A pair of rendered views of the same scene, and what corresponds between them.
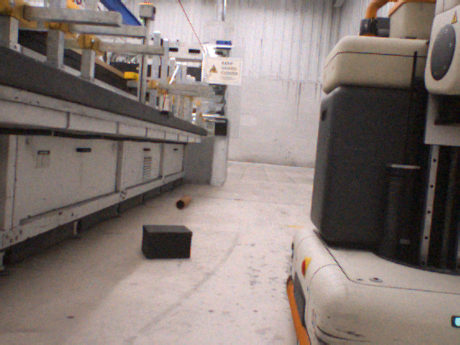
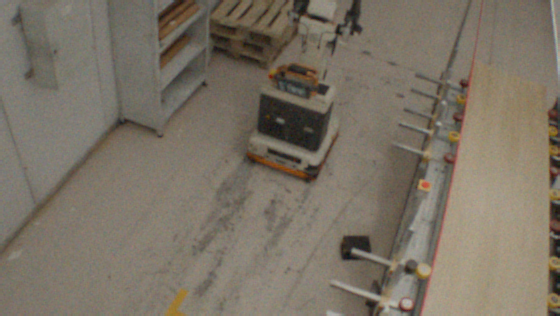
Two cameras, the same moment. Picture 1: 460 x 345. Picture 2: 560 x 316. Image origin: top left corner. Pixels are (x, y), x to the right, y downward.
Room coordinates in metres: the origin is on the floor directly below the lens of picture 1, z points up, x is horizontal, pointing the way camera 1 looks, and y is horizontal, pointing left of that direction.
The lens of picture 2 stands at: (4.44, 0.18, 3.20)
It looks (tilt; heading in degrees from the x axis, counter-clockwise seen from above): 43 degrees down; 193
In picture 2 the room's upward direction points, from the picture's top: 8 degrees clockwise
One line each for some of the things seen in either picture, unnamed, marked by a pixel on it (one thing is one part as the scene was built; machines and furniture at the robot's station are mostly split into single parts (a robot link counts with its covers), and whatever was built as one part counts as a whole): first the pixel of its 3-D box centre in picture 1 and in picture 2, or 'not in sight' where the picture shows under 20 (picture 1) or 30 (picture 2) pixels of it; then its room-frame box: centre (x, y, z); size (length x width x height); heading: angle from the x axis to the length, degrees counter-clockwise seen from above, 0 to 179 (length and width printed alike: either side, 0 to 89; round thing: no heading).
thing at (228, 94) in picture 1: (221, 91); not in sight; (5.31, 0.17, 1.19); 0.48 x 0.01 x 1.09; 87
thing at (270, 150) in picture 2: not in sight; (284, 155); (1.36, -0.51, 0.23); 0.41 x 0.02 x 0.08; 87
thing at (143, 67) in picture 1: (143, 62); (410, 219); (2.29, 0.50, 0.93); 0.05 x 0.05 x 0.45; 87
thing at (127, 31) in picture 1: (76, 28); (426, 133); (1.34, 0.50, 0.84); 0.43 x 0.03 x 0.04; 87
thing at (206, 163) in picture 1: (168, 108); not in sight; (5.71, 0.87, 0.95); 1.65 x 0.70 x 1.90; 87
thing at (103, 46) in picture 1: (105, 47); (420, 154); (1.59, 0.49, 0.84); 0.43 x 0.03 x 0.04; 87
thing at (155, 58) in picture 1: (154, 72); (400, 254); (2.55, 0.49, 0.91); 0.04 x 0.04 x 0.48; 87
